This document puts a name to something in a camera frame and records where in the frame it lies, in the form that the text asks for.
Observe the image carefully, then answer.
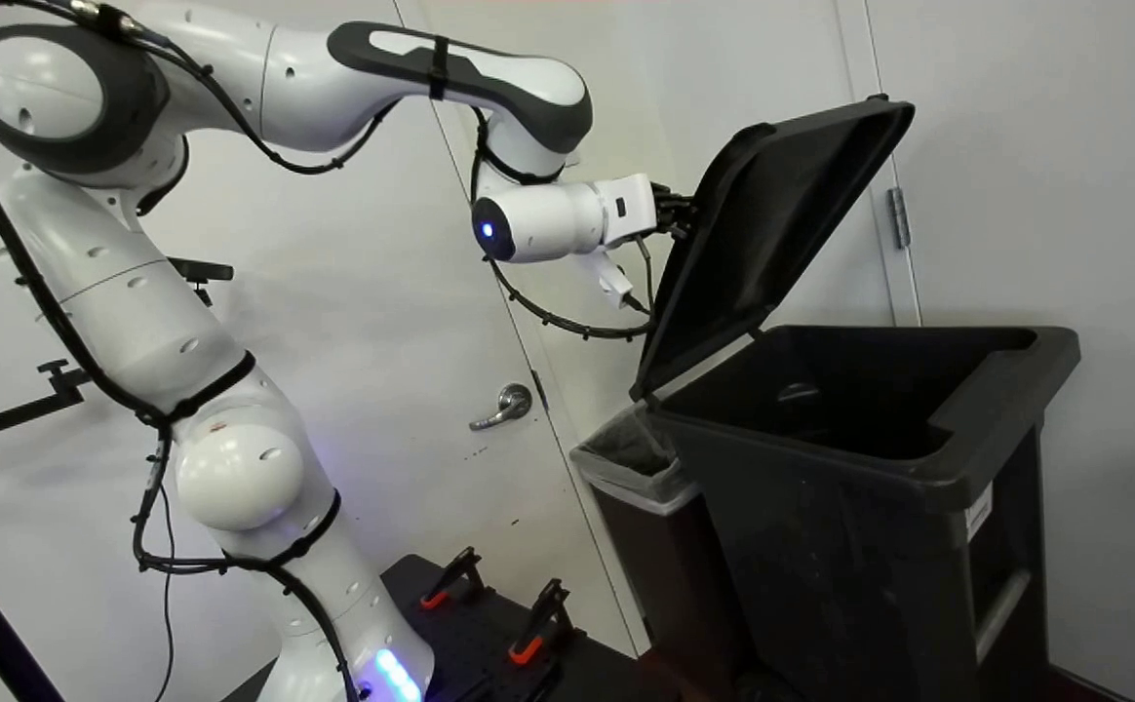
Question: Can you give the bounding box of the black wheeled bin body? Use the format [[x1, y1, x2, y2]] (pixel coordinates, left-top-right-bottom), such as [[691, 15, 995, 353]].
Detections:
[[653, 326, 1081, 702]]

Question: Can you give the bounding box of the silver door lever handle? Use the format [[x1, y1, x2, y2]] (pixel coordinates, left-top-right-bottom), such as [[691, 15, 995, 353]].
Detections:
[[471, 382, 534, 431]]

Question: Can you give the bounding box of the left black orange clamp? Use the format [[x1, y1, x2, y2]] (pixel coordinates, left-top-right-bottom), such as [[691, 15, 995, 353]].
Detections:
[[419, 544, 485, 612]]

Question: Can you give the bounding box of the silver door hinge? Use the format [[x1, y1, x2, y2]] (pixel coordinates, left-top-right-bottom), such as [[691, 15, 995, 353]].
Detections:
[[886, 186, 912, 249]]

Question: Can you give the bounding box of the right black orange clamp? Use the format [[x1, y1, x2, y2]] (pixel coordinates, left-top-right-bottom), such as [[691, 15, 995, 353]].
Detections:
[[509, 576, 575, 667]]

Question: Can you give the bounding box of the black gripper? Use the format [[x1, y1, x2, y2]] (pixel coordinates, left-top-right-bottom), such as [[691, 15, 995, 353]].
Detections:
[[653, 182, 697, 240]]

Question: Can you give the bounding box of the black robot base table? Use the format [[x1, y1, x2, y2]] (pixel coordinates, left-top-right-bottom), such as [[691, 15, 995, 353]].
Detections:
[[336, 555, 682, 702]]

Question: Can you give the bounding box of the black bin lid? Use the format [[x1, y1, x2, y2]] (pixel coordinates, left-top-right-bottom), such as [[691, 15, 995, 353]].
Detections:
[[632, 95, 916, 399]]

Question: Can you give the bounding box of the black orange clamp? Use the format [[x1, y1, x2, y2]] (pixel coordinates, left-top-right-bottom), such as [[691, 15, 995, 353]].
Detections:
[[509, 576, 575, 667], [419, 544, 485, 612]]

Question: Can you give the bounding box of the small bin with clear liner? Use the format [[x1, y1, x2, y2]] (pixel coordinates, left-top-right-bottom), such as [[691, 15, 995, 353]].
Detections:
[[571, 405, 736, 686]]

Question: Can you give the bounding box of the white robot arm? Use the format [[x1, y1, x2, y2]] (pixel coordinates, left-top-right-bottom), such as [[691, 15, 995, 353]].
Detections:
[[0, 0, 670, 702]]

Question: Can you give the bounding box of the black camera on stand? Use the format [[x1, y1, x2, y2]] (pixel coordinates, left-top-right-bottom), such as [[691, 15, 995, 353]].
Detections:
[[168, 257, 233, 309]]

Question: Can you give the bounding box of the black tripod bar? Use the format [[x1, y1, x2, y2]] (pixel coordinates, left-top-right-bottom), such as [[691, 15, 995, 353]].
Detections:
[[0, 357, 92, 431]]

